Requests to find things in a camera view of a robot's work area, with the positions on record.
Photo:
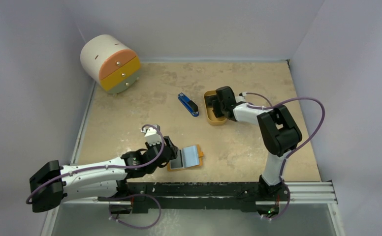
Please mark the blue black stapler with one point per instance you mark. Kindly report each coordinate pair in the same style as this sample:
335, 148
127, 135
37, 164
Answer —
189, 104

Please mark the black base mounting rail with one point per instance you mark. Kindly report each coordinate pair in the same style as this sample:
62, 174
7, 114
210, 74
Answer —
243, 196

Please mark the white round mini drawer chest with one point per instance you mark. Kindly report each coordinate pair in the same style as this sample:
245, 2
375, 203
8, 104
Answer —
113, 65

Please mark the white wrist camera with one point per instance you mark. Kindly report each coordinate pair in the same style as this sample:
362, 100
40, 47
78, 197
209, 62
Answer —
241, 97
152, 135

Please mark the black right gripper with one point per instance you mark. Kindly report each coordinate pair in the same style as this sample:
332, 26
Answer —
217, 104

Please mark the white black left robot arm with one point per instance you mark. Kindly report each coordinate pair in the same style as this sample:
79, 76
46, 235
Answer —
54, 184

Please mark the black VIP credit card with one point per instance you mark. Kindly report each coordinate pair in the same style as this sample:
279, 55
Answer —
176, 163

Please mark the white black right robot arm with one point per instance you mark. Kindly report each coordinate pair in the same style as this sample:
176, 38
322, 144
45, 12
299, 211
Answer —
279, 131

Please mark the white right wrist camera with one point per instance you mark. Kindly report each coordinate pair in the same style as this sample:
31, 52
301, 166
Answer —
241, 97

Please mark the orange leather card holder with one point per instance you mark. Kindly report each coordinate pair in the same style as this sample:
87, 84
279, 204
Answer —
192, 157

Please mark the orange oval tray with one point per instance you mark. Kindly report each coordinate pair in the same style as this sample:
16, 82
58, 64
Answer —
212, 120

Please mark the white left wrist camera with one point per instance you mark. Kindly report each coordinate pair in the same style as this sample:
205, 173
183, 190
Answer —
152, 135

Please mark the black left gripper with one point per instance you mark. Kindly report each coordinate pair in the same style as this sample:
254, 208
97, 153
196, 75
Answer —
173, 148

